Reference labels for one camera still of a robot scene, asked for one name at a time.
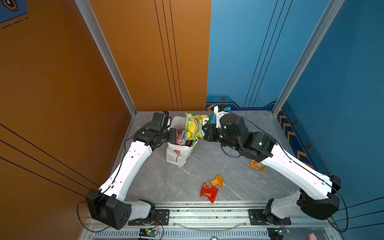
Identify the purple Fox's candy bag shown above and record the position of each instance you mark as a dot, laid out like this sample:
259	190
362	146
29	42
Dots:
190	143

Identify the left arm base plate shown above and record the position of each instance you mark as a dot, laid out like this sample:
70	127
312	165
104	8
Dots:
159	216

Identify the green circuit board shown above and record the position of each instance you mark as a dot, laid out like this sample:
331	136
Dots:
277	234
148	234

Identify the left aluminium corner post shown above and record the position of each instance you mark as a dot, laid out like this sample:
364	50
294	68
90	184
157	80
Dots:
101	42

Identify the aluminium front rail frame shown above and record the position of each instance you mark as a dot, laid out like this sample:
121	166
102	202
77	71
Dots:
223	220

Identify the white floral paper bag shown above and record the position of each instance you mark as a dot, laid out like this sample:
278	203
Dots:
178	155

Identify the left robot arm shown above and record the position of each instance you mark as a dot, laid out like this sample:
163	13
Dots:
107	204

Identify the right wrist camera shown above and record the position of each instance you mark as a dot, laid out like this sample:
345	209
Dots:
219	111

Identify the small orange snack packet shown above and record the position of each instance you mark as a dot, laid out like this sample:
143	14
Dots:
217	182

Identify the pink object bottom right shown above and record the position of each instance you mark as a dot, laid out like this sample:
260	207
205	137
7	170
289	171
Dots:
312	236

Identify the red foil snack packet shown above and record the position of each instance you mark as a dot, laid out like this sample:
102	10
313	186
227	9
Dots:
210	192

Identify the green Fox's tea candy bag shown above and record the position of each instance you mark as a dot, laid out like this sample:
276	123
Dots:
194	126

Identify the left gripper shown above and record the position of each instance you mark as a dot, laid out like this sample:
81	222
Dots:
172	137

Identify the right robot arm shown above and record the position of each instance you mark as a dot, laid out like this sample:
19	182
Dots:
317	196

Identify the orange Fox's fruits candy bag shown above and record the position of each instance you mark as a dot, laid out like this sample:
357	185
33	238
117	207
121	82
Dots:
180	138

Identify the right green circuit board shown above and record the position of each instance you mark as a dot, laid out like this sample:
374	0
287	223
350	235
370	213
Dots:
277	234

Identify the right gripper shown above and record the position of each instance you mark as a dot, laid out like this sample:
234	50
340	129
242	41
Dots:
209	135

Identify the left green circuit board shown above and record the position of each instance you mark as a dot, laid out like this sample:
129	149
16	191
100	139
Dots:
148	234

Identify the right aluminium corner post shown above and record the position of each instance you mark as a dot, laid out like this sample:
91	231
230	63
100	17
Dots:
318	34

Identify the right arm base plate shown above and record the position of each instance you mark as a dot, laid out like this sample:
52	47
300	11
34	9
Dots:
257	217

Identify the aluminium corner post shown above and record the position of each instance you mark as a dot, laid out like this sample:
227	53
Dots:
101	42
318	34

